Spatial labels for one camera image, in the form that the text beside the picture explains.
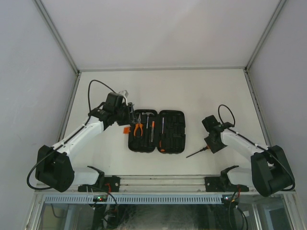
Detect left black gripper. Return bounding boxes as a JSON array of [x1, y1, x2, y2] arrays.
[[114, 103, 138, 126]]

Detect orange handle screwdriver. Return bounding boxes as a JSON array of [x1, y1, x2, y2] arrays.
[[186, 146, 210, 158]]

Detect orange handle needle-nose pliers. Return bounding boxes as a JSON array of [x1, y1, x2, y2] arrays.
[[133, 114, 143, 138]]

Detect black handle claw hammer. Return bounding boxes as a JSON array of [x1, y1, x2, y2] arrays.
[[142, 112, 154, 129]]

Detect black plastic tool case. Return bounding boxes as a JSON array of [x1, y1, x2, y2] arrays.
[[124, 109, 186, 154]]

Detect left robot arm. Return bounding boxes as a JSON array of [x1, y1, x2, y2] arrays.
[[32, 90, 138, 192]]

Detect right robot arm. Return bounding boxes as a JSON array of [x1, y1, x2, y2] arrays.
[[202, 115, 295, 197]]

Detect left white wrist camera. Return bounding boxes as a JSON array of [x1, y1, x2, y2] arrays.
[[118, 90, 129, 98]]

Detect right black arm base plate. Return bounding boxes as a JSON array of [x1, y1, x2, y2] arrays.
[[204, 165, 253, 192]]

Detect left camera black cable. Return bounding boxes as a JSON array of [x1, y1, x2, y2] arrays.
[[87, 80, 120, 115]]

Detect camera black cable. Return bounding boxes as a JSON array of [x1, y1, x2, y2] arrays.
[[217, 104, 296, 191], [87, 80, 120, 115]]

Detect aluminium front rail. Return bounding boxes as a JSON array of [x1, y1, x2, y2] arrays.
[[35, 174, 296, 194]]

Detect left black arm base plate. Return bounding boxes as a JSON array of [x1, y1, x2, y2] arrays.
[[78, 166, 120, 193]]

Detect blue slotted cable duct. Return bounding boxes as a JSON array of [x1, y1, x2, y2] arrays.
[[44, 194, 223, 205]]

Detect right camera black cable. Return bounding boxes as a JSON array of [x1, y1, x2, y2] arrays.
[[217, 104, 296, 191]]

